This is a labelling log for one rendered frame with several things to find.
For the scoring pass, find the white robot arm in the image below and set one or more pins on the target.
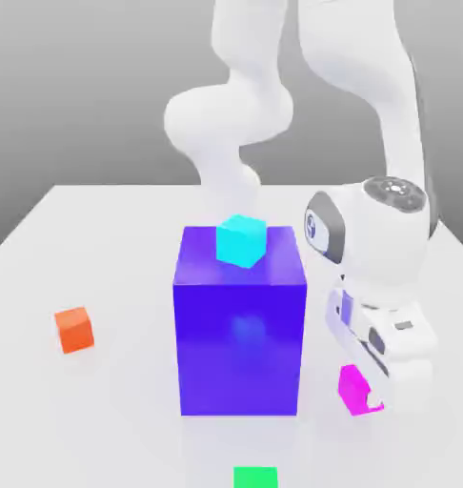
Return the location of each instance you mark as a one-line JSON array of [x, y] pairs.
[[372, 244]]

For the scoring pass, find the small orange cube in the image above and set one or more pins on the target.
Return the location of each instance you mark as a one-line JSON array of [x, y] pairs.
[[76, 332]]

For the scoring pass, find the small cyan cube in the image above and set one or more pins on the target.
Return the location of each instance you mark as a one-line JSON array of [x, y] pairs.
[[239, 244]]

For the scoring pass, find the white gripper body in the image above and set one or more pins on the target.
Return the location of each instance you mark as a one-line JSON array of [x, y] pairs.
[[406, 381]]

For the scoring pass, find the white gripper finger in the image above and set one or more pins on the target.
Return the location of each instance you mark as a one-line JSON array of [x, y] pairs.
[[375, 398]]

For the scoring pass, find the small magenta cube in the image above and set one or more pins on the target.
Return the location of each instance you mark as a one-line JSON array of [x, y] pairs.
[[352, 389]]

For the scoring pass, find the small green cube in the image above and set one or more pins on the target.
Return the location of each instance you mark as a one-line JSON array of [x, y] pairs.
[[255, 478]]

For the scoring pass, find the large blue box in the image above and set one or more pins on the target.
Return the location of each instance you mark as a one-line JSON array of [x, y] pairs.
[[239, 350]]

